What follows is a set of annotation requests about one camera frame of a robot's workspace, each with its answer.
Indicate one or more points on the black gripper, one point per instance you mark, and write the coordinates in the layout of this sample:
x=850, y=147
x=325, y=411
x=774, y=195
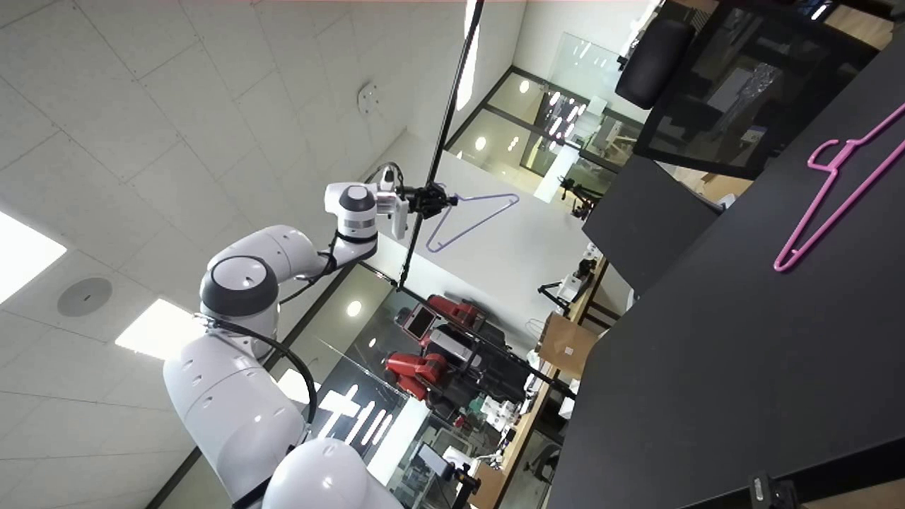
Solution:
x=421, y=199

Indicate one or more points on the red background robot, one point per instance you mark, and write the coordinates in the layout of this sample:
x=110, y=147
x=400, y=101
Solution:
x=413, y=371

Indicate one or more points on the dark glass cabinet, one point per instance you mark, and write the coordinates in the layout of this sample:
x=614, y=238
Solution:
x=754, y=86

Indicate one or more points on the round ceiling speaker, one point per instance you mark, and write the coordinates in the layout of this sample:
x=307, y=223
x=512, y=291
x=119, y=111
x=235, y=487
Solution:
x=86, y=295

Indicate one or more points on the brown cardboard box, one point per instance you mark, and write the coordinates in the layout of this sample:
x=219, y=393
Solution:
x=566, y=347

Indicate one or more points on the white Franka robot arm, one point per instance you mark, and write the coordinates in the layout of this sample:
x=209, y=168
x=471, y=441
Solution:
x=231, y=397

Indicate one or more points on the white smoke detector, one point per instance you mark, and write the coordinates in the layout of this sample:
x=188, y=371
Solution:
x=369, y=98

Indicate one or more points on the black clamp mount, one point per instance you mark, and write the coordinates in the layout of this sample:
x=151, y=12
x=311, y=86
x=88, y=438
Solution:
x=771, y=494

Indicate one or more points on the pink plastic hanger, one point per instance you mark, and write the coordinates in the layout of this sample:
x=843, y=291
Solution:
x=782, y=264

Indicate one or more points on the black office chair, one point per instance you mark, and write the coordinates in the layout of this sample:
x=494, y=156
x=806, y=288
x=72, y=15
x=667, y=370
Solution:
x=650, y=57

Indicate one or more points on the square ceiling light panel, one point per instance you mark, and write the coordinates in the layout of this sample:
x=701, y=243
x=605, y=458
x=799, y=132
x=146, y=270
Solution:
x=23, y=257
x=157, y=329

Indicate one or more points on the black panel board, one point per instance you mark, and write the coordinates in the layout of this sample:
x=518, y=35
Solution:
x=650, y=223

